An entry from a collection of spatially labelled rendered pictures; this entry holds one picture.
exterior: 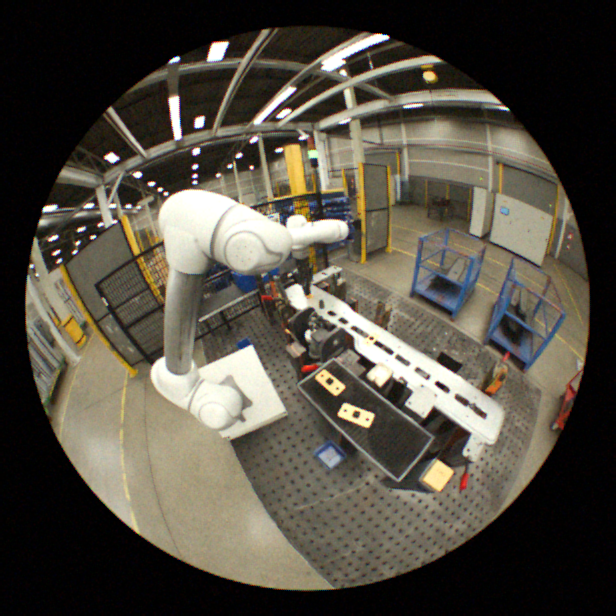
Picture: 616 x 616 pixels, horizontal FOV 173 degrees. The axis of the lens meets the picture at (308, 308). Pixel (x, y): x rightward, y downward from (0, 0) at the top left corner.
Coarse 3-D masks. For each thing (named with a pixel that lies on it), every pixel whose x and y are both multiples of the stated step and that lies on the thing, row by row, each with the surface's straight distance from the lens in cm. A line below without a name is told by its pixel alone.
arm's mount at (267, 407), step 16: (240, 352) 90; (208, 368) 93; (224, 368) 91; (240, 368) 90; (256, 368) 90; (240, 384) 91; (256, 384) 91; (272, 384) 110; (256, 400) 92; (272, 400) 92; (256, 416) 95; (272, 416) 95; (224, 432) 100; (240, 432) 103
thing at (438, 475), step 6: (438, 462) 52; (432, 468) 51; (438, 468) 52; (444, 468) 53; (426, 474) 51; (432, 474) 51; (438, 474) 52; (444, 474) 52; (450, 474) 53; (426, 480) 50; (432, 480) 51; (438, 480) 52; (444, 480) 53; (432, 486) 51; (438, 486) 52
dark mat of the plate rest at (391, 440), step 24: (312, 384) 53; (360, 384) 53; (336, 408) 49; (360, 408) 50; (384, 408) 50; (360, 432) 48; (384, 432) 49; (408, 432) 50; (384, 456) 48; (408, 456) 49
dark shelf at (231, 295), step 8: (288, 264) 151; (288, 272) 138; (232, 288) 140; (256, 288) 128; (216, 296) 139; (224, 296) 134; (232, 296) 130; (240, 296) 126; (200, 304) 140; (208, 304) 134; (216, 304) 129; (224, 304) 125; (232, 304) 126; (200, 312) 130; (208, 312) 125; (216, 312) 126; (200, 320) 126
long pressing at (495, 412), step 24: (288, 288) 123; (312, 288) 119; (336, 312) 97; (360, 336) 85; (384, 336) 87; (384, 360) 78; (408, 360) 81; (432, 360) 85; (408, 384) 74; (432, 384) 78; (456, 384) 83; (456, 408) 78; (480, 408) 84; (480, 432) 81
